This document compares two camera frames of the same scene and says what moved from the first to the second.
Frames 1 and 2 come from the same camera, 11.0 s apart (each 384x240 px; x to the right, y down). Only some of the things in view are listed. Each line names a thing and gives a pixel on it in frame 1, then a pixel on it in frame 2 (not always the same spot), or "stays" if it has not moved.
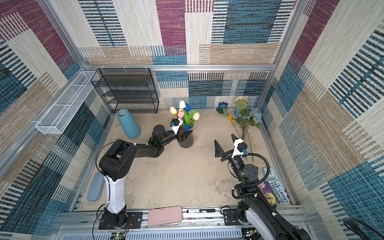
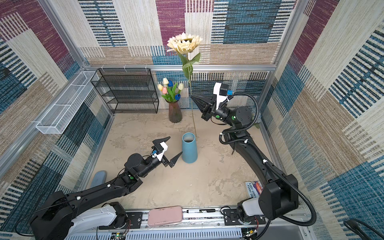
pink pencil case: x=165 y=215 stays
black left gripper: x=182 y=138 to x=170 y=163
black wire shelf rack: x=132 y=89 stays
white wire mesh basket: x=58 y=118 stays
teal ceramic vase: x=130 y=127 to x=189 y=148
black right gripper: x=219 y=152 to x=206 y=103
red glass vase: x=188 y=142 to x=175 y=112
